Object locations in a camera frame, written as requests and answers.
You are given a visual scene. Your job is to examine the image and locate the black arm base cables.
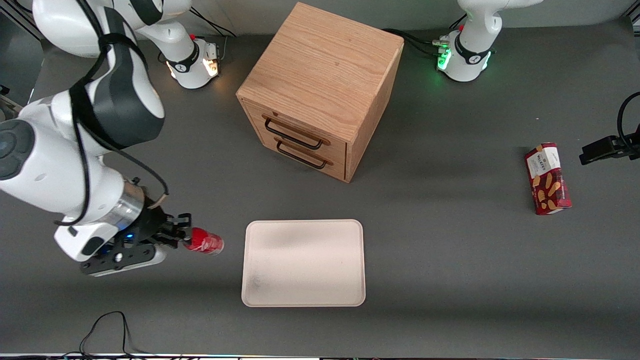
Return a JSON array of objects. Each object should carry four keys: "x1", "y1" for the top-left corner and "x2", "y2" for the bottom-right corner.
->
[
  {"x1": 382, "y1": 14, "x2": 468, "y2": 57},
  {"x1": 190, "y1": 6, "x2": 238, "y2": 66}
]

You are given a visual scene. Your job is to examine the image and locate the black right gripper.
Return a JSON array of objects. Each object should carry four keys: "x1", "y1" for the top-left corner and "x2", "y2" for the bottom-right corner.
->
[{"x1": 111, "y1": 186, "x2": 193, "y2": 250}]

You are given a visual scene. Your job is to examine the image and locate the black right arm base cables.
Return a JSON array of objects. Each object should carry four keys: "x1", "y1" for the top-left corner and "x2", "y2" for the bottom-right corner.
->
[{"x1": 190, "y1": 6, "x2": 238, "y2": 66}]

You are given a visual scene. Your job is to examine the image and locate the beige rectangular tray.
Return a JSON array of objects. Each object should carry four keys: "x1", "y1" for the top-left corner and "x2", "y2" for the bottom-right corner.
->
[{"x1": 241, "y1": 219, "x2": 366, "y2": 307}]

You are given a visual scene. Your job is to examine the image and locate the black left arm base cables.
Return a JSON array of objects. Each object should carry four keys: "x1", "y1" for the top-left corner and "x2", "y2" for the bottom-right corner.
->
[{"x1": 382, "y1": 14, "x2": 468, "y2": 57}]

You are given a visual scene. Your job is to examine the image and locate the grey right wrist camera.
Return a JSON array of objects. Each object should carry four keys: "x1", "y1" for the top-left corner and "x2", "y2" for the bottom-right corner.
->
[{"x1": 80, "y1": 242, "x2": 167, "y2": 277}]

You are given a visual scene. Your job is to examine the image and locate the black looped gripper cable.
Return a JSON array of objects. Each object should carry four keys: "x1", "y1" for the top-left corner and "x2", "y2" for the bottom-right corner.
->
[{"x1": 617, "y1": 91, "x2": 640, "y2": 146}]

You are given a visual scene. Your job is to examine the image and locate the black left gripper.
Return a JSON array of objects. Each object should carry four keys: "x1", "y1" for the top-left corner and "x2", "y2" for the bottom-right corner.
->
[{"x1": 579, "y1": 133, "x2": 640, "y2": 166}]

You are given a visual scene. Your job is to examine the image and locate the long black drawer handle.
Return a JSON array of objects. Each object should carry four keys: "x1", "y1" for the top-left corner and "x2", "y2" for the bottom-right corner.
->
[{"x1": 264, "y1": 117, "x2": 324, "y2": 150}]

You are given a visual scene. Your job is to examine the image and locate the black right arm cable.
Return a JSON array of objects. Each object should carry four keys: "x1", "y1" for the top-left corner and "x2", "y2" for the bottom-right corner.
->
[{"x1": 54, "y1": 0, "x2": 171, "y2": 227}]

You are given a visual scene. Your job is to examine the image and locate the thin black table cable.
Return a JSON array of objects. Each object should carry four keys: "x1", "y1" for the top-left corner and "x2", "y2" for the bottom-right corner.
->
[{"x1": 62, "y1": 311, "x2": 151, "y2": 358}]

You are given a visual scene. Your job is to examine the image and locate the red shortbread cookie box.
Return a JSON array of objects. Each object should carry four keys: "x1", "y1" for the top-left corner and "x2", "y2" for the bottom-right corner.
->
[{"x1": 524, "y1": 142, "x2": 572, "y2": 216}]

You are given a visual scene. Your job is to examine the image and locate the short black drawer handle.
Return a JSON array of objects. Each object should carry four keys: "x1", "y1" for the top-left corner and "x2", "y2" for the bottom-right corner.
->
[{"x1": 276, "y1": 140, "x2": 328, "y2": 170}]

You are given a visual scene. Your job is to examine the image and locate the red coke bottle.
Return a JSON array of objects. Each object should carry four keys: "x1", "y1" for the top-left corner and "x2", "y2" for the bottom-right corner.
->
[{"x1": 182, "y1": 227, "x2": 225, "y2": 256}]

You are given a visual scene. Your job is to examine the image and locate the wooden two-drawer cabinet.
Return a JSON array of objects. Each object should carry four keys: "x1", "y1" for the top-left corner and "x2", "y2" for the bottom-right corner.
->
[{"x1": 236, "y1": 2, "x2": 405, "y2": 183}]

